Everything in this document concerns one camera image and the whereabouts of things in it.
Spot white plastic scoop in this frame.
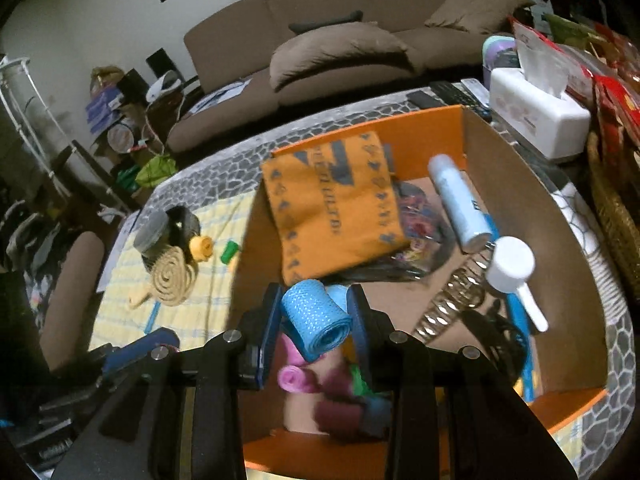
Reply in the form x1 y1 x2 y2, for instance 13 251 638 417
486 236 549 333

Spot green mesh roll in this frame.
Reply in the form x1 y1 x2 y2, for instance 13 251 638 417
347 365 376 396

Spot blue printed box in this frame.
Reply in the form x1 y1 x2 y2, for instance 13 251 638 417
85 85 123 133

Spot green plastic bag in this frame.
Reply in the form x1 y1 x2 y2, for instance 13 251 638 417
135 155 178 186

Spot pile of red snack packets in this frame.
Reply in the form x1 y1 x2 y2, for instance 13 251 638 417
507 10 640 161

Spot maroon mesh roll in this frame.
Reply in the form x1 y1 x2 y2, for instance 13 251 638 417
312 395 366 436

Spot black speaker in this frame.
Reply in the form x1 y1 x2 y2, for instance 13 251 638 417
146 49 176 81
119 69 147 98

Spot white papers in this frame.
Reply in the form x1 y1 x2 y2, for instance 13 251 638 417
190 80 251 111

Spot bag of colourful hair ties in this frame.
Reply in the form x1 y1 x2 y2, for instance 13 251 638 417
345 180 458 283

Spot large brown pillow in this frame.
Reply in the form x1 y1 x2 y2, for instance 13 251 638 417
270 22 416 92

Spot white metal rack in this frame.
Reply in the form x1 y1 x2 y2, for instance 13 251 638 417
0 55 76 201

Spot white tissue box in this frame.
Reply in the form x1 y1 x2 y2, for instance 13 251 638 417
489 35 592 163

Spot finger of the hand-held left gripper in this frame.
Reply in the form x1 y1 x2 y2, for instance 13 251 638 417
97 327 182 386

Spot wooden spiral hairbrush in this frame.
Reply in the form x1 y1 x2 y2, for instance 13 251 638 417
126 245 200 311

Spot small brown pillow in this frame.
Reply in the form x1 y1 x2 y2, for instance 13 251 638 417
424 0 535 36

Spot black remote control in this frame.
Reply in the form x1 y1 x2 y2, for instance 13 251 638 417
430 81 481 108
407 91 446 108

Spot brown upholstered chair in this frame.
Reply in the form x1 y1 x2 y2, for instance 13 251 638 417
37 230 106 376

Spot purple cup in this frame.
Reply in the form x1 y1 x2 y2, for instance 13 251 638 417
482 35 521 81

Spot pink mesh roll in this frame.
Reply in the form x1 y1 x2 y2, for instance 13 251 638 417
277 332 321 396

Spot teal mesh roll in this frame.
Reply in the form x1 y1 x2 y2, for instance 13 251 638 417
360 395 396 436

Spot white blue spray can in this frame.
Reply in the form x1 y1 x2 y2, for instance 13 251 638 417
428 154 493 255

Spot grey stone-pattern mat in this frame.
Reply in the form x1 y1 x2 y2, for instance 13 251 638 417
100 87 633 480

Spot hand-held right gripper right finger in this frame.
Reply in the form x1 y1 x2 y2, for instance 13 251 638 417
346 284 578 480

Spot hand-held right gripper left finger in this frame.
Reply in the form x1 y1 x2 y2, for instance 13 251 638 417
50 282 286 480

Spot wicker basket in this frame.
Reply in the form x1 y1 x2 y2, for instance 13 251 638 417
585 132 640 286

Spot metal link watch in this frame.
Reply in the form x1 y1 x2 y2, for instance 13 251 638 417
414 250 493 346

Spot brown sofa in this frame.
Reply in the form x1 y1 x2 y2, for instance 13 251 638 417
165 0 536 153

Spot orange cardboard box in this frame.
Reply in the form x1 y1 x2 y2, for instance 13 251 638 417
227 104 613 476

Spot clear plastic jar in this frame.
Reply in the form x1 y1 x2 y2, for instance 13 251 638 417
134 211 173 253

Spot blue mesh roll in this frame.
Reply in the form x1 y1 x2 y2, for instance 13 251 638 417
280 280 353 363

